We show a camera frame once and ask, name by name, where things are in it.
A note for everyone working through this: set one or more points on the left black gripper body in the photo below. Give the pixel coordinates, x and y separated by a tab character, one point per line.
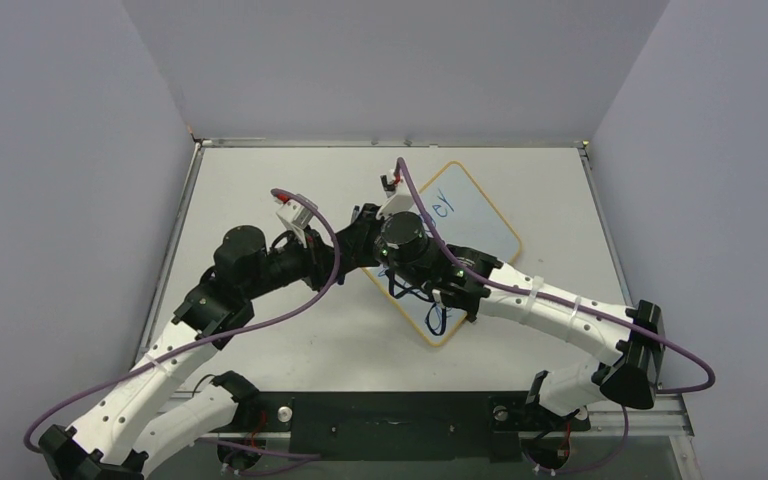
294	263

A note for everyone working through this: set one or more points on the yellow framed whiteboard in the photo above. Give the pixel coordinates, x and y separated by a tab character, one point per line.
465	216

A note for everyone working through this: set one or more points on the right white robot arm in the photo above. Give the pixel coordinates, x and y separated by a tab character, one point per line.
626	357

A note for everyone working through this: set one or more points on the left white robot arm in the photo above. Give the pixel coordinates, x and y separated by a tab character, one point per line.
125	436

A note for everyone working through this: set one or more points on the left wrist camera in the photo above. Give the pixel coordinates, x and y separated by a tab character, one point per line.
295	214

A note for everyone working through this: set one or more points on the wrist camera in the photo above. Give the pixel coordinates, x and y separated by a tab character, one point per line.
398	195
295	214

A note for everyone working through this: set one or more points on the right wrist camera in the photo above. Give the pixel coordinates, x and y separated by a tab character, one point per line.
398	195

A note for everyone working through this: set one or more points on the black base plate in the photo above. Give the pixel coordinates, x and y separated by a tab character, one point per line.
403	426

